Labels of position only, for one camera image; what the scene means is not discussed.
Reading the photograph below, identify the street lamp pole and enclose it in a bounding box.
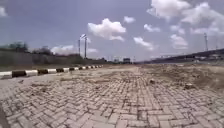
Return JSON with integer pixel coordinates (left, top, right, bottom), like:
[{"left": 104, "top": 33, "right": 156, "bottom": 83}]
[{"left": 79, "top": 33, "right": 89, "bottom": 60}]

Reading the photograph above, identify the dark billboard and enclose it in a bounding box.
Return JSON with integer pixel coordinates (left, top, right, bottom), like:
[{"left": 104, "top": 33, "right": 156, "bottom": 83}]
[{"left": 122, "top": 57, "right": 132, "bottom": 64}]

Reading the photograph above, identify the row of trees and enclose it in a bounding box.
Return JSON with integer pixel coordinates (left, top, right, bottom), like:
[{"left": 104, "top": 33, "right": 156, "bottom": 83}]
[{"left": 0, "top": 41, "right": 84, "bottom": 58}]

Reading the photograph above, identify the black and white kerb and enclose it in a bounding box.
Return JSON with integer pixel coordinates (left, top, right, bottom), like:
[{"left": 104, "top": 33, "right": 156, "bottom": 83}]
[{"left": 0, "top": 64, "right": 104, "bottom": 80}]

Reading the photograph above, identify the grey brick paved road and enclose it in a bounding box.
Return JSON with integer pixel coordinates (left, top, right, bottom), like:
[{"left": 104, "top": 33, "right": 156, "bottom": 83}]
[{"left": 0, "top": 64, "right": 224, "bottom": 128}]

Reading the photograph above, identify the grey wall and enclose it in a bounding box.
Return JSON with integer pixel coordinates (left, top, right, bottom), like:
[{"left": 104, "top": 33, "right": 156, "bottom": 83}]
[{"left": 0, "top": 50, "right": 108, "bottom": 67}]

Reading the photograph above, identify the raised road embankment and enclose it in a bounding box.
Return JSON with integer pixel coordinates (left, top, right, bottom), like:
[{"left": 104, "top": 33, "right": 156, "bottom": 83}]
[{"left": 143, "top": 48, "right": 224, "bottom": 64}]

